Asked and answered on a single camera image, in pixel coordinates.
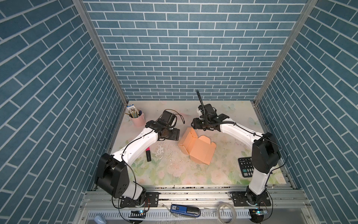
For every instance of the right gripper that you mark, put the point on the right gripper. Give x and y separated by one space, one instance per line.
195 125

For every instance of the blue handheld device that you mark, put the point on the blue handheld device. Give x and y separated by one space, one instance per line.
185 210

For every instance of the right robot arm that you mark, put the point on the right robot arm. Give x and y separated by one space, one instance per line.
265 150

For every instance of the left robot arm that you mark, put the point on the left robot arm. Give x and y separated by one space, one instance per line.
112 174

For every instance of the pink pen cup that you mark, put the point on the pink pen cup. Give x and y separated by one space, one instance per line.
138 121

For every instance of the pink paper box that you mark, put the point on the pink paper box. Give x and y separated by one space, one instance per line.
200 149

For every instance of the black calculator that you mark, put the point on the black calculator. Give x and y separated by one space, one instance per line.
246 167

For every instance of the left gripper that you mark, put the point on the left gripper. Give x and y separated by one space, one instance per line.
175 134

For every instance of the pink black marker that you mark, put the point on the pink black marker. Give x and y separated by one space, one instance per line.
148 154

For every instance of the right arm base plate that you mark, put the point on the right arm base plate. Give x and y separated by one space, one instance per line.
242 198

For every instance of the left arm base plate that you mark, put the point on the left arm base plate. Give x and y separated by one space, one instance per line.
149 198

